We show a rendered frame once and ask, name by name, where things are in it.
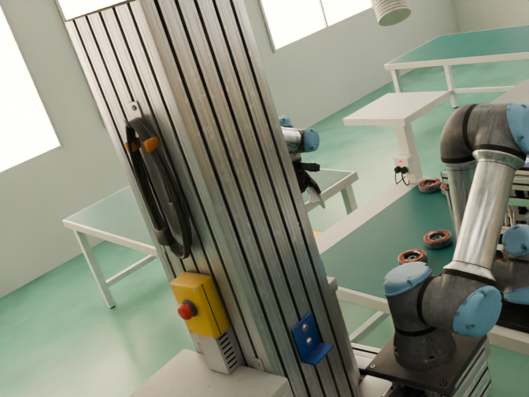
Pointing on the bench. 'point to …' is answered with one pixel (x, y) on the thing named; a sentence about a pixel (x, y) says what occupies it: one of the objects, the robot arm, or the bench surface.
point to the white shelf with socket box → (369, 113)
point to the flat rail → (519, 201)
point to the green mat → (390, 242)
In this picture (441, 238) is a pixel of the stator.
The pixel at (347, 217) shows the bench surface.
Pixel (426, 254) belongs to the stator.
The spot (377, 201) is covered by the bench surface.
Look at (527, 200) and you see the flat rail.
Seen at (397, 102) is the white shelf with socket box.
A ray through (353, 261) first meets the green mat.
